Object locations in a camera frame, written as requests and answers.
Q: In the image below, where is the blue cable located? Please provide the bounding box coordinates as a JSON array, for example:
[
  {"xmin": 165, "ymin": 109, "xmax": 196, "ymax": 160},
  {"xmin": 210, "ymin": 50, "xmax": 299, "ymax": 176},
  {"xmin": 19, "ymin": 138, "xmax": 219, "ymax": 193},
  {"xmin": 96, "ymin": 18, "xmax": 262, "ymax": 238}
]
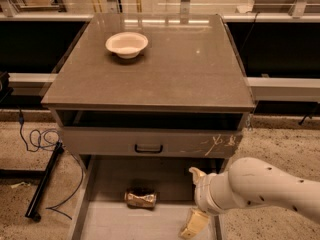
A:
[{"xmin": 18, "ymin": 109, "xmax": 85, "ymax": 220}]

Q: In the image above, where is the white paper bowl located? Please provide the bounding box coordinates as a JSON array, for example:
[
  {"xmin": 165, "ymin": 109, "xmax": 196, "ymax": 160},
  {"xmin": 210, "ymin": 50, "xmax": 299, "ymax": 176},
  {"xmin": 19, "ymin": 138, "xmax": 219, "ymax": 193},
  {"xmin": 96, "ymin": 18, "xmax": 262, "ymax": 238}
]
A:
[{"xmin": 105, "ymin": 32, "xmax": 148, "ymax": 59}]

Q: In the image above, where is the grey drawer cabinet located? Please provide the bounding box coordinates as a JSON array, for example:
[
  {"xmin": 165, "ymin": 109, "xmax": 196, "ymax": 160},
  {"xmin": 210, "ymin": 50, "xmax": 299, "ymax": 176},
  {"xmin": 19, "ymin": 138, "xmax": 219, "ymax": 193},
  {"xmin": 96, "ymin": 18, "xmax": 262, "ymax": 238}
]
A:
[{"xmin": 40, "ymin": 12, "xmax": 257, "ymax": 185}]

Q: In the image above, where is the black metal bar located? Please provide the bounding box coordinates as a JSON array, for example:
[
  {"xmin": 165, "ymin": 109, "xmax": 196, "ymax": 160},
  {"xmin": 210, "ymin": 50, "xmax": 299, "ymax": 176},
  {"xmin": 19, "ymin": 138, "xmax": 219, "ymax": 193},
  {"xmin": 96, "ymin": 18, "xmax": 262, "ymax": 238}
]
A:
[{"xmin": 25, "ymin": 142, "xmax": 63, "ymax": 222}]

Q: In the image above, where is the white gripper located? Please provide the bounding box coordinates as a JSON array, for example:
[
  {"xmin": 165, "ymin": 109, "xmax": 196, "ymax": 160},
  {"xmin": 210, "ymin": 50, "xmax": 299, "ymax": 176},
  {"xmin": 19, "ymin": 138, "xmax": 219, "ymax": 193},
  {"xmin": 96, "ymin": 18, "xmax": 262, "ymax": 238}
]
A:
[{"xmin": 179, "ymin": 167, "xmax": 224, "ymax": 240}]

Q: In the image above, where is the open grey middle drawer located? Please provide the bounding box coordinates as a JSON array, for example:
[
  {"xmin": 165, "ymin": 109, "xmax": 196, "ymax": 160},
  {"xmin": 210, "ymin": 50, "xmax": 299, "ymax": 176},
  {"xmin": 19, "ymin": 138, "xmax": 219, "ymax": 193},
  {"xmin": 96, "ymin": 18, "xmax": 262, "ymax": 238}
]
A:
[{"xmin": 67, "ymin": 156, "xmax": 216, "ymax": 240}]

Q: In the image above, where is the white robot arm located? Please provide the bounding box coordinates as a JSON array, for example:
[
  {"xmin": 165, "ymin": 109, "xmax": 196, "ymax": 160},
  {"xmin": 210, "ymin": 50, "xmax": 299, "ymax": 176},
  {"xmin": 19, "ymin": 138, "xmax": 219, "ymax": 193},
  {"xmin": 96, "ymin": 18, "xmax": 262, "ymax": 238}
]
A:
[{"xmin": 179, "ymin": 157, "xmax": 320, "ymax": 240}]

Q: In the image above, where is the orange can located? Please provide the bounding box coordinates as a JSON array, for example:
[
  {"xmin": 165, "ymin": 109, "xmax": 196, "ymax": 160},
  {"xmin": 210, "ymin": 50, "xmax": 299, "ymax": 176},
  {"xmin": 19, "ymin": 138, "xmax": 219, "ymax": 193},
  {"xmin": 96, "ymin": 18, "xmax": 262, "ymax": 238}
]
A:
[{"xmin": 124, "ymin": 188, "xmax": 157, "ymax": 209}]

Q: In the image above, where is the closed grey top drawer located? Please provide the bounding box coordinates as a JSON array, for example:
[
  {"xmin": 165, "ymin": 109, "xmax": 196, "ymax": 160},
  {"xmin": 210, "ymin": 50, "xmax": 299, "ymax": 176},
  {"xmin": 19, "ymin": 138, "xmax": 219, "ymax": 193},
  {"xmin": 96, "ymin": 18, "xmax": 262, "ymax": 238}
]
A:
[{"xmin": 59, "ymin": 127, "xmax": 242, "ymax": 159}]

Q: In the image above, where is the black drawer handle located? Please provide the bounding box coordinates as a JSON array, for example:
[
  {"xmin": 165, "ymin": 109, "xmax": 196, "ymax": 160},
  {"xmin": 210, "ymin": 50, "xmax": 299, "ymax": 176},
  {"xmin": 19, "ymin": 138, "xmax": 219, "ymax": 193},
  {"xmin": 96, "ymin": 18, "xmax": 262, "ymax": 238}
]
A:
[{"xmin": 134, "ymin": 144, "xmax": 163, "ymax": 154}]

